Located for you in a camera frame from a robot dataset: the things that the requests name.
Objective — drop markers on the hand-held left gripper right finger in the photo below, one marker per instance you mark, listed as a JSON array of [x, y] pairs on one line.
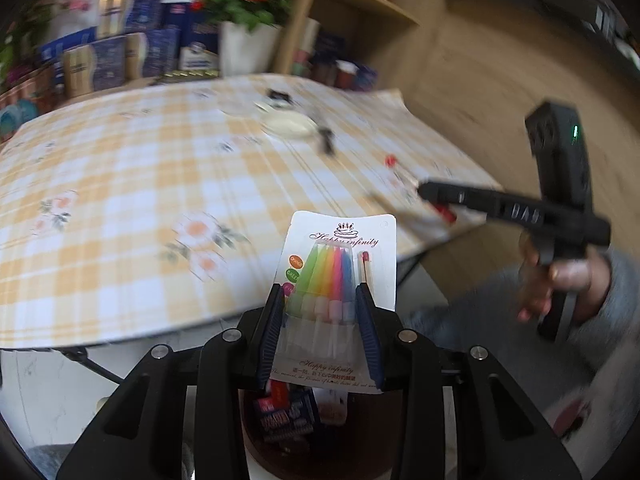
[[372, 335]]

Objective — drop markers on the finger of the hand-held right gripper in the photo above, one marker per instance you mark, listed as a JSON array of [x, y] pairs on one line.
[[460, 195]]

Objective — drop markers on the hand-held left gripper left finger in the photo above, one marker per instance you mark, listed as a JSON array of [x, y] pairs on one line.
[[272, 330]]

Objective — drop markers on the small red packet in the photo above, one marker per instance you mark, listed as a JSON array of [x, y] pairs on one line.
[[445, 212]]

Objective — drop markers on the small red wrapper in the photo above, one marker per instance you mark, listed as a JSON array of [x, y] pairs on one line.
[[391, 160]]

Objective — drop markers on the blue box with red print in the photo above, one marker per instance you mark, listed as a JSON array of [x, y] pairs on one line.
[[285, 415]]

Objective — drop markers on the rainbow birthday candle packet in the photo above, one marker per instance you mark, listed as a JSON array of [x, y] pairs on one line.
[[340, 240]]

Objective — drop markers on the brown round bin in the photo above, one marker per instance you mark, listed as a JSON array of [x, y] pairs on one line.
[[370, 440]]

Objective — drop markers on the small dark object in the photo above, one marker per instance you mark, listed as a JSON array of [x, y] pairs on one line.
[[278, 96], [326, 137]]

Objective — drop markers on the person's right forearm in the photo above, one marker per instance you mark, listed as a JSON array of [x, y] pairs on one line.
[[615, 310]]

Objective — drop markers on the person's right hand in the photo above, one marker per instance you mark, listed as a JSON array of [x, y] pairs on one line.
[[570, 276]]

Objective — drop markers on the person's grey clothing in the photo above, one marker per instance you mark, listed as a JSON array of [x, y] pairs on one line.
[[475, 320]]

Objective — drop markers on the light blue box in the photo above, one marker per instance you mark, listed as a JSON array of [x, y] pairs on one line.
[[366, 78]]

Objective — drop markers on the black counter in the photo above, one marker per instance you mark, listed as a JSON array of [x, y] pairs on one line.
[[575, 5]]

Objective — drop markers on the red paper cup white rim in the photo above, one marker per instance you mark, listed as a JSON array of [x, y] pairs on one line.
[[346, 75]]

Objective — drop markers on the yellow plaid floral tablecloth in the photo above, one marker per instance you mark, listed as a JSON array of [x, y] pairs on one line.
[[150, 160]]

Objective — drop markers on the wooden shelf unit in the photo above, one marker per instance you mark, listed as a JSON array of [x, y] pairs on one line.
[[370, 5]]

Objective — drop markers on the stack of pastel paper cups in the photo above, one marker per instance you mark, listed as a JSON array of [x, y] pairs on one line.
[[306, 45]]

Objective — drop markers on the red printed cloth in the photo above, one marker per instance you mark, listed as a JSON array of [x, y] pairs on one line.
[[575, 417]]

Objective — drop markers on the white faceted vase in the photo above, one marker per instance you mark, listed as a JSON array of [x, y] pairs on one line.
[[247, 50]]

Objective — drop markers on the tray of gold capped bottles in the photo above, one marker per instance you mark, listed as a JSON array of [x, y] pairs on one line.
[[187, 75]]

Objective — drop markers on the blue and white box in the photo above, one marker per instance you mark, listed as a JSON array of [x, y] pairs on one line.
[[200, 47]]

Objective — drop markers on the gold and blue gift box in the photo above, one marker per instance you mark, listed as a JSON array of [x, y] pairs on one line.
[[92, 67], [130, 10], [152, 55]]

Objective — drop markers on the teal printed box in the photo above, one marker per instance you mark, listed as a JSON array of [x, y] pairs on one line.
[[15, 120]]

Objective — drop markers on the wooden fence flower planter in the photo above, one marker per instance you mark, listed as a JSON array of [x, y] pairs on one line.
[[30, 90]]

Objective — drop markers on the blue paper bag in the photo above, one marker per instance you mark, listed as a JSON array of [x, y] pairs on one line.
[[65, 42]]

